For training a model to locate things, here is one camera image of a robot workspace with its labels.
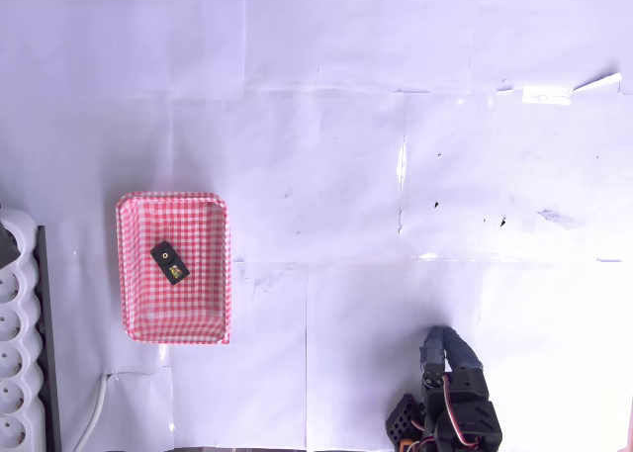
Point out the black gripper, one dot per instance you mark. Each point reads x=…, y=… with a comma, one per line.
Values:
x=437, y=357

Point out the small black servo part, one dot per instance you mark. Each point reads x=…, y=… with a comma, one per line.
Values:
x=169, y=262

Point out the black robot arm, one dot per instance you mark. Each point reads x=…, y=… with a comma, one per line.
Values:
x=470, y=422

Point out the pink checkered paper tray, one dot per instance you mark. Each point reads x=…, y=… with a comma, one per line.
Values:
x=175, y=269

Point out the clear tape piece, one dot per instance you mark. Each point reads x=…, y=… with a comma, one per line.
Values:
x=546, y=95

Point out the white paper strip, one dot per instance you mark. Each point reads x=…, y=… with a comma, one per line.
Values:
x=601, y=82

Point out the white power strip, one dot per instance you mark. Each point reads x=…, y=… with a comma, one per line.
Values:
x=17, y=333

